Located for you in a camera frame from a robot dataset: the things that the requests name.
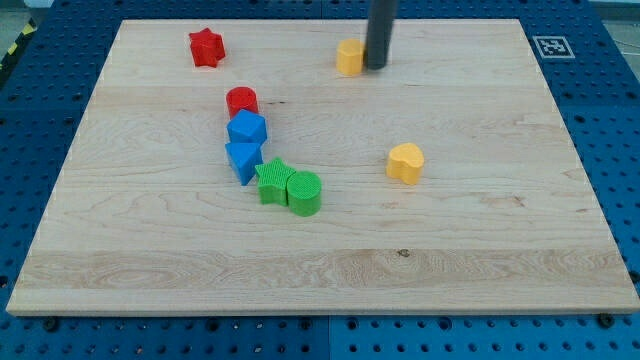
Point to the green star block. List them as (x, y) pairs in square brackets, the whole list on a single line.
[(272, 179)]

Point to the red star block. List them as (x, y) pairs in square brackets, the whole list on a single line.
[(207, 48)]

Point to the green cylinder block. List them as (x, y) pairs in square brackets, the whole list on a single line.
[(304, 193)]

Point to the light wooden board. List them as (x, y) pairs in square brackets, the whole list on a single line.
[(226, 167)]

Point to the blue triangle block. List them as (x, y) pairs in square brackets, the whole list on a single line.
[(243, 158)]

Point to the yellow heart block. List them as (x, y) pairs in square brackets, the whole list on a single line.
[(405, 162)]

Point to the blue cube block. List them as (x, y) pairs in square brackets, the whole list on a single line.
[(247, 127)]

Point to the red cylinder block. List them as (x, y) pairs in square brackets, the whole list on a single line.
[(241, 98)]

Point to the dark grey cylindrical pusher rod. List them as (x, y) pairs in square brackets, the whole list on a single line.
[(381, 16)]

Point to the white fiducial marker tag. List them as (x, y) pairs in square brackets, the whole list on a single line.
[(553, 47)]

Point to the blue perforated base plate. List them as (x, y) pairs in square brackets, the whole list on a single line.
[(41, 107)]

